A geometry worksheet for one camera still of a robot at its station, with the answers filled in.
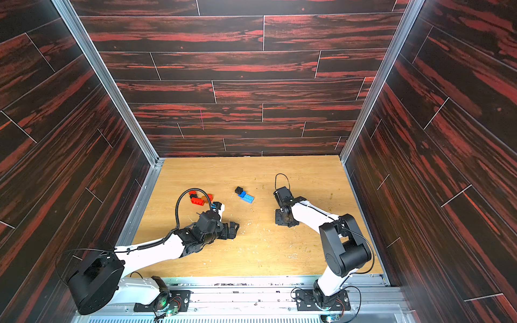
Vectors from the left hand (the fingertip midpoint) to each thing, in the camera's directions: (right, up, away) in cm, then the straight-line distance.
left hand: (233, 226), depth 87 cm
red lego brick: (-22, +14, +13) cm, 29 cm away
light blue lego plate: (+5, +11, +15) cm, 19 cm away
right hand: (+25, +2, +8) cm, 26 cm away
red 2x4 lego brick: (-20, +9, +14) cm, 26 cm away
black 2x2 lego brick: (+1, +15, +14) cm, 21 cm away
